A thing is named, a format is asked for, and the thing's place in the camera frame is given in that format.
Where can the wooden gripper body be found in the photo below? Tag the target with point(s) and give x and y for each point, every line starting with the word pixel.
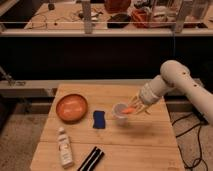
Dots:
pixel 140 104

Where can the wooden gripper finger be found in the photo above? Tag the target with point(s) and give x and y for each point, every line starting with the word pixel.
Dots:
pixel 138 110
pixel 133 101

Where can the orange pepper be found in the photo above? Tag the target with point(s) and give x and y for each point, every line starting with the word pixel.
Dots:
pixel 128 110

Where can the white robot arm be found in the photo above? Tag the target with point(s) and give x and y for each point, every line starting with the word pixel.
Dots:
pixel 174 75

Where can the translucent ceramic cup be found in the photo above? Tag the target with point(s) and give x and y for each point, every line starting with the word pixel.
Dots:
pixel 120 118

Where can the blue sponge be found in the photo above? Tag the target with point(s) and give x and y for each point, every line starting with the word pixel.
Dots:
pixel 99 119

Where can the orange bowl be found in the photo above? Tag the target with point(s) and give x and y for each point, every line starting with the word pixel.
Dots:
pixel 72 108

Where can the black and white striped box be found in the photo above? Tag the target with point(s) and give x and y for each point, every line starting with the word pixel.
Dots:
pixel 92 160

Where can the white bottle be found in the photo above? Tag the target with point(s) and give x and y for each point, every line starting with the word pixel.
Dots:
pixel 66 157

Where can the black bowl on back table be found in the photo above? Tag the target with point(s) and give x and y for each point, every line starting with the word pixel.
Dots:
pixel 118 21

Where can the red box on back table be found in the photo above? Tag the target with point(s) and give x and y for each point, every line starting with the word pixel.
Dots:
pixel 145 18

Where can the grey metal post right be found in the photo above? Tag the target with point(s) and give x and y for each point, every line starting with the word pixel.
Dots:
pixel 184 11

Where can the grey metal post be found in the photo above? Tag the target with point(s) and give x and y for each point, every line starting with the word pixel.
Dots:
pixel 86 7
pixel 184 11

